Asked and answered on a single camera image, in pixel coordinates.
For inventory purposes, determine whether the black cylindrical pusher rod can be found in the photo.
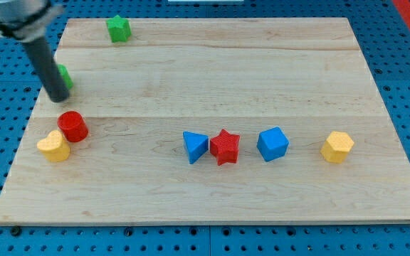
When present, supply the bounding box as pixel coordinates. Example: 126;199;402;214
22;36;70;103

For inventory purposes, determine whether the green circle block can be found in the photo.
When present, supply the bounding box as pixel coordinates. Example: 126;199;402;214
57;64;74;90

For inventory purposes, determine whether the green star block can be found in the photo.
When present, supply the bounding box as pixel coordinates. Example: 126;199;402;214
106;15;132;43

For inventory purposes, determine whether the red star block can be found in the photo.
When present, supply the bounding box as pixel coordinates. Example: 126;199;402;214
209;129;241;166

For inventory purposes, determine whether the red cylinder block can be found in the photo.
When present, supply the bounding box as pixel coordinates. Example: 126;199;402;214
57;111;89;142

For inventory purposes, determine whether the yellow heart block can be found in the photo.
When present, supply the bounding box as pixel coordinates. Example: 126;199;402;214
36;130;70;162

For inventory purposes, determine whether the blue triangle block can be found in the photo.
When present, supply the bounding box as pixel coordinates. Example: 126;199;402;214
183;131;209;164

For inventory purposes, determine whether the wooden board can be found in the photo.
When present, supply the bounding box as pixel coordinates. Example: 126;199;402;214
0;18;410;226

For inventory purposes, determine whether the blue cube block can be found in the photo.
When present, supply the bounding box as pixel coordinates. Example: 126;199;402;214
257;127;290;161

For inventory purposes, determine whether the yellow hexagon block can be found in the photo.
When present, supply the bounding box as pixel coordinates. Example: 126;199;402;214
320;131;354;164

